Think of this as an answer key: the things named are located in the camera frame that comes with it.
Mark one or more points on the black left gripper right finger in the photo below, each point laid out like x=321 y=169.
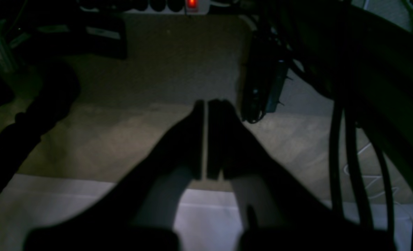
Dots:
x=278 y=213

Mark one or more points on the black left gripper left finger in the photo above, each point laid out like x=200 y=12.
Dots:
x=139 y=212

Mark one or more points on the black electronic box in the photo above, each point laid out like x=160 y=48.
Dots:
x=265 y=75

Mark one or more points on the white power strip red switch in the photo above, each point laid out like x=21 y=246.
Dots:
x=177 y=7

